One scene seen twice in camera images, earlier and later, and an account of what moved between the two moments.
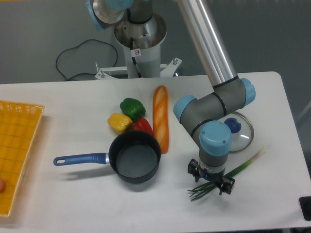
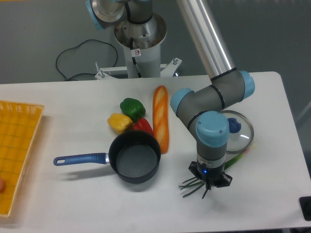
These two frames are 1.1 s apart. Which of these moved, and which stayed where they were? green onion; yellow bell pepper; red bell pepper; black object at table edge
Moved: green onion
Stayed: red bell pepper; black object at table edge; yellow bell pepper
